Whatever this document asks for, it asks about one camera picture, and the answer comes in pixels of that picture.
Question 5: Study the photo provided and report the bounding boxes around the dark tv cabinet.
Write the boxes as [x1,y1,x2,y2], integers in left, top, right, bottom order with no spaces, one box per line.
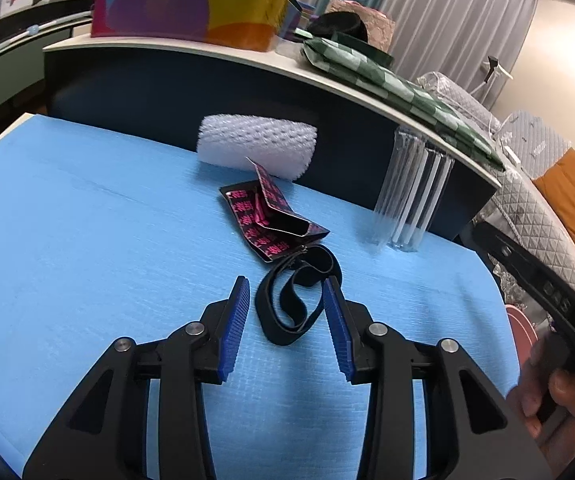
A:
[0,11,91,105]

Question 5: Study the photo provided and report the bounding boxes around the dark green tray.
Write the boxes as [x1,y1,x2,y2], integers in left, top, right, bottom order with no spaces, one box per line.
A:
[333,32,394,68]

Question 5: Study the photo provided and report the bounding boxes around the white dark coffee table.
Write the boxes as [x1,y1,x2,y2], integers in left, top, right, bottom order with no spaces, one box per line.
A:
[43,35,500,240]

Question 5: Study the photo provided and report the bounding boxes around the pink plastic basin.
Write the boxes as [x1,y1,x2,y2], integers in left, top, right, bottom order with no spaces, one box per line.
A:
[505,304,539,368]

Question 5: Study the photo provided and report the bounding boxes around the black elastic band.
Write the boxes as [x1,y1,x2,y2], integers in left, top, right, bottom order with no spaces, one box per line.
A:
[255,244,343,346]

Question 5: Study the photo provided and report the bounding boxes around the colourful storage box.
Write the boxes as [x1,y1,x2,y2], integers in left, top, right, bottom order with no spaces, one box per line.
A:
[91,0,301,52]

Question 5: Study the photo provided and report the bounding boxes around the pink lace basket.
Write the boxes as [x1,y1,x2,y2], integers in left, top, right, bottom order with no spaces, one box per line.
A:
[325,0,396,52]

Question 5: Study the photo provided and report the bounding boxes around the grey curtains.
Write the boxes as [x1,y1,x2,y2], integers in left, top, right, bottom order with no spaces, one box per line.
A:
[301,0,538,107]

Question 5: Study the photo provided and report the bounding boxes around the blue table mat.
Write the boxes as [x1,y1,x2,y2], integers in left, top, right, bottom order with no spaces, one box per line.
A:
[0,116,519,479]

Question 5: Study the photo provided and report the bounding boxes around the green checkered cloth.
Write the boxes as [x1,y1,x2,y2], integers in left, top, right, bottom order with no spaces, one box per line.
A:
[301,37,505,171]

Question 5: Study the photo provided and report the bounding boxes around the grey quilted sofa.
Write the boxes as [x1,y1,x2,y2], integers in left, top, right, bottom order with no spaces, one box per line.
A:
[417,72,575,290]

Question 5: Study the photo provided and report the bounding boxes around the clear plastic tube bundle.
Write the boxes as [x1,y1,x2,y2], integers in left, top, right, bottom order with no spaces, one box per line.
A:
[371,127,455,252]

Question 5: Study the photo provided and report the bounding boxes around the black hat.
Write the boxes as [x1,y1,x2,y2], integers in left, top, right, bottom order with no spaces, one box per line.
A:
[307,11,369,42]

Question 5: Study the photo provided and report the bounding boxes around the white foam net roll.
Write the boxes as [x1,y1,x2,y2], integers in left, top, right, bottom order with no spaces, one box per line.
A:
[196,114,318,181]

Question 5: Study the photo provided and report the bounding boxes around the right hand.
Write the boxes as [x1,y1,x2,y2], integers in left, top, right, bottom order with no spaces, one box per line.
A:
[505,343,575,476]

